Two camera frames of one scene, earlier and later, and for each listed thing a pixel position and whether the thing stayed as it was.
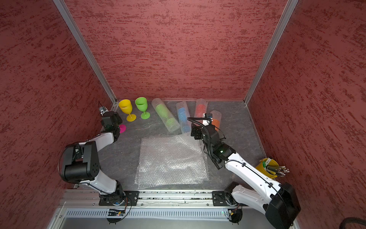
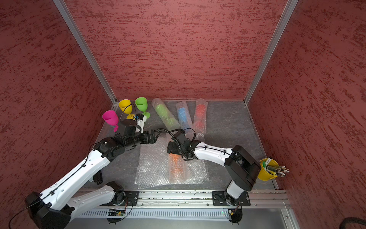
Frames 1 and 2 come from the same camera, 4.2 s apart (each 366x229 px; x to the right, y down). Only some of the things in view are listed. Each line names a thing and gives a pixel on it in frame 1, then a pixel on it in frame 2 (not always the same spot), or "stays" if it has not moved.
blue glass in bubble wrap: [183, 114] stays
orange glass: [216, 120] → [178, 169]
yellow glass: [126, 106] stays
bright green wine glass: [141, 103] stays
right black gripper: [197, 130] → [174, 150]
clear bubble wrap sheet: [163, 161] stays
